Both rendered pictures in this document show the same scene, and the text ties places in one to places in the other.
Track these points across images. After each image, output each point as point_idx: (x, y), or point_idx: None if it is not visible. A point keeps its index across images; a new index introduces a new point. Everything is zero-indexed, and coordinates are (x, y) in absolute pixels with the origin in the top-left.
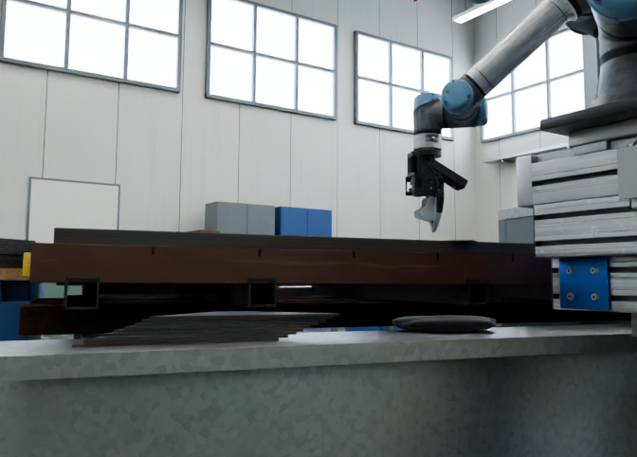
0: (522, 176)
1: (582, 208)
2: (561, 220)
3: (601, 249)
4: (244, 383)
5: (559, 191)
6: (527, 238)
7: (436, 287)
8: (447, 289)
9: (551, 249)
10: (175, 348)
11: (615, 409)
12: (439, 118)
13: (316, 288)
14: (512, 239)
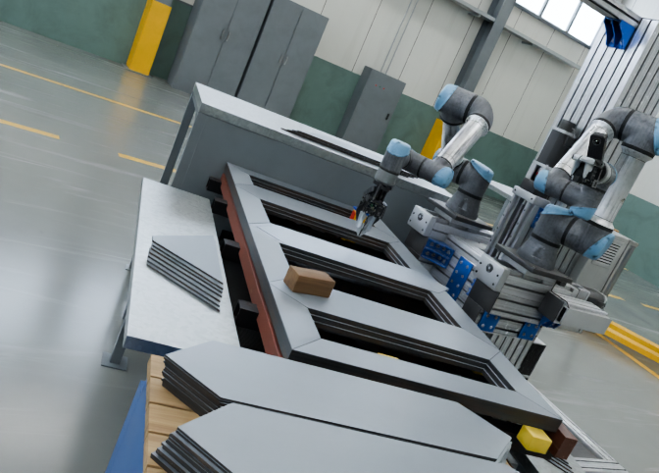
0: (502, 279)
1: (516, 300)
2: (506, 302)
3: (513, 317)
4: None
5: (512, 290)
6: (228, 142)
7: (418, 308)
8: (427, 312)
9: (496, 312)
10: None
11: None
12: (404, 166)
13: (232, 255)
14: (210, 135)
